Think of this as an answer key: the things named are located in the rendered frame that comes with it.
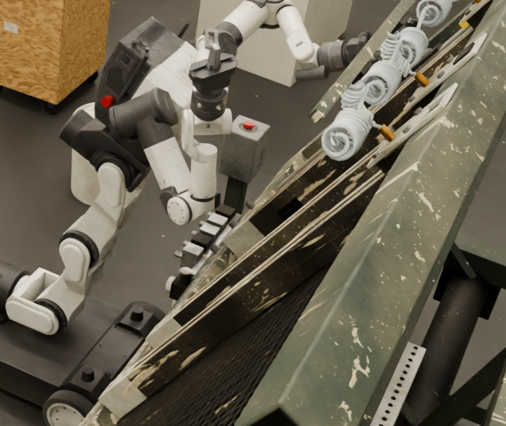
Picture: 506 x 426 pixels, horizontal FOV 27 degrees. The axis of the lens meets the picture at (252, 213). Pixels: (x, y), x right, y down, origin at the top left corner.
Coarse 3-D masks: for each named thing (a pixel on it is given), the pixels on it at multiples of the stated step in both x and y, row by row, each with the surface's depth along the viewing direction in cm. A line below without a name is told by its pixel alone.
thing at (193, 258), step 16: (224, 208) 348; (208, 224) 339; (224, 224) 342; (192, 240) 332; (208, 240) 333; (176, 256) 332; (192, 256) 327; (208, 256) 330; (192, 272) 315; (176, 288) 316
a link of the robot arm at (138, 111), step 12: (144, 96) 279; (120, 108) 281; (132, 108) 279; (144, 108) 278; (120, 120) 280; (132, 120) 280; (144, 120) 279; (156, 120) 280; (132, 132) 282; (144, 132) 279; (156, 132) 279; (168, 132) 281; (144, 144) 281; (156, 144) 279
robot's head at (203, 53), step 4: (212, 36) 294; (200, 40) 294; (212, 40) 294; (196, 44) 295; (200, 44) 293; (212, 44) 293; (200, 48) 292; (204, 48) 290; (200, 52) 289; (204, 52) 288; (208, 52) 288; (196, 56) 291; (200, 56) 288; (204, 56) 287; (208, 56) 287; (192, 60) 296; (196, 60) 290; (200, 60) 287; (188, 64) 294
